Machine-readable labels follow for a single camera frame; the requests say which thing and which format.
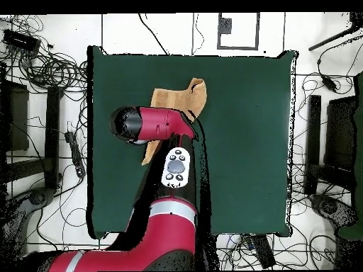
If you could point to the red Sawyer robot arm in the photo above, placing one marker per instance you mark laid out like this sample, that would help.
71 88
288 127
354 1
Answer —
170 232

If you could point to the black chair base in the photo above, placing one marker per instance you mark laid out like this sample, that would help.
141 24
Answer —
37 198
331 209

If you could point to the black rod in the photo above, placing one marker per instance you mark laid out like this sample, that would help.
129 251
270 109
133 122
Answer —
331 38

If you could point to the black power strip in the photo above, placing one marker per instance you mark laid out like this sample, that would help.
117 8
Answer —
263 252
75 153

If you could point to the black metal frame stand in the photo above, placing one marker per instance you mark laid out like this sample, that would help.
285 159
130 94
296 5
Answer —
314 136
52 136

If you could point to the dark green table cloth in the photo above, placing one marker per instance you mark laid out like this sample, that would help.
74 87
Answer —
241 141

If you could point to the black box device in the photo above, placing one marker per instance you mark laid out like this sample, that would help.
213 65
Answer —
21 42

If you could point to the tan terry towel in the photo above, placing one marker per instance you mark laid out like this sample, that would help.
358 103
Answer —
181 97

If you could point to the black power adapter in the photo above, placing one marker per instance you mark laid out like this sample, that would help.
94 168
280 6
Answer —
329 83

